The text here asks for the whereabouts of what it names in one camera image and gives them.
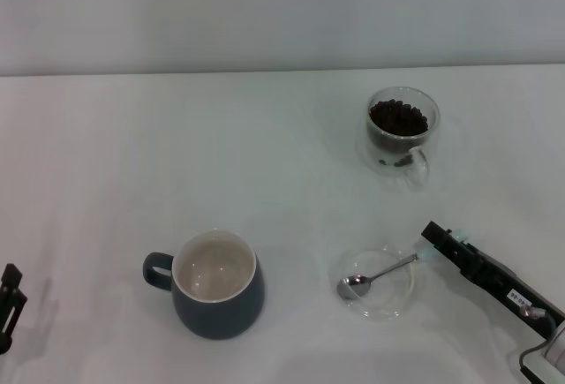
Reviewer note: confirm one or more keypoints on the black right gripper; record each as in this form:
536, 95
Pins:
503, 284

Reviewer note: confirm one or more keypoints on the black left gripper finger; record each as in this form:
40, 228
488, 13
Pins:
11, 274
12, 313

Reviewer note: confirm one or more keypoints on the dark grey ceramic mug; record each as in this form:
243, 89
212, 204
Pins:
220, 300

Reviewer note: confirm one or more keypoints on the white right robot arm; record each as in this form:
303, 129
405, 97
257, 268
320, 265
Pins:
552, 362

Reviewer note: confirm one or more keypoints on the brown coffee beans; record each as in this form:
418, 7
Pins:
399, 117

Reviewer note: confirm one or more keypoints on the clear glass saucer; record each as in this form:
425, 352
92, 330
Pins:
388, 300

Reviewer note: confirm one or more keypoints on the clear double-wall glass cup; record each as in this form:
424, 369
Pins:
397, 154

